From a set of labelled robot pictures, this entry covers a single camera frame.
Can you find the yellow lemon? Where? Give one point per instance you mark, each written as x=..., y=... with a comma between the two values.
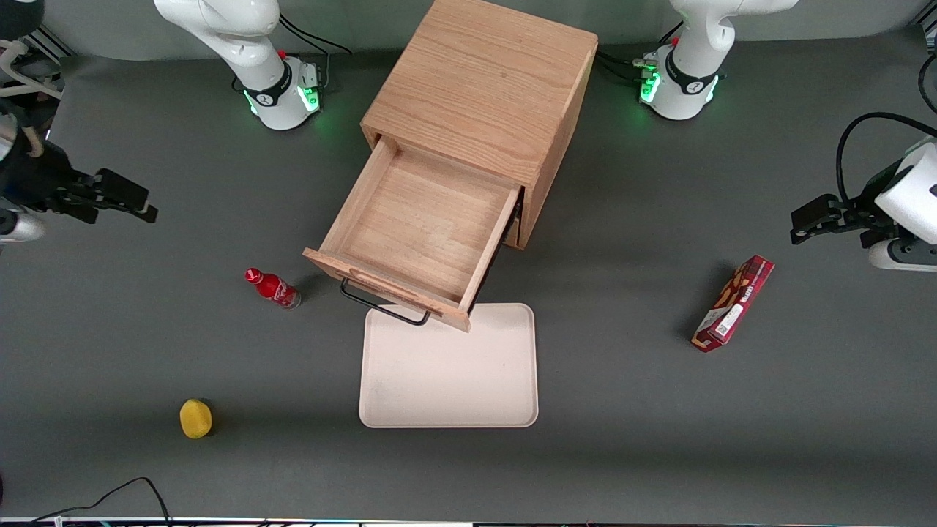
x=195, y=419

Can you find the red snack box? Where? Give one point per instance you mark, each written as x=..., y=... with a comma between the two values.
x=732, y=304

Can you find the wooden drawer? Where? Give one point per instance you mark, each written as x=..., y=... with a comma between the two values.
x=424, y=219
x=514, y=236

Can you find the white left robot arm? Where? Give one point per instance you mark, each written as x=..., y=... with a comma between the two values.
x=688, y=73

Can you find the aluminium profile rail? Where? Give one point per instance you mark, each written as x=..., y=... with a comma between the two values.
x=928, y=28
x=55, y=44

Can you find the wooden drawer cabinet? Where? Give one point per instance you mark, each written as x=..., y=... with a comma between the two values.
x=490, y=80

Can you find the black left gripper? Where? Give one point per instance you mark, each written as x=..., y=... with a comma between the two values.
x=862, y=206

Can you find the white metal frame stand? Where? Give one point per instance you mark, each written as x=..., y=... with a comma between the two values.
x=22, y=86

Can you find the red soda bottle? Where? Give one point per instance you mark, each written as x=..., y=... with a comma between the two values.
x=274, y=289

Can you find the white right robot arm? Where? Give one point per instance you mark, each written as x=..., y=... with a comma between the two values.
x=256, y=44

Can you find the beige plastic tray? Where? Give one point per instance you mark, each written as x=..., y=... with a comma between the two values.
x=454, y=373

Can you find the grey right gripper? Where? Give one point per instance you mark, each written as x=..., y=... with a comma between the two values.
x=35, y=181

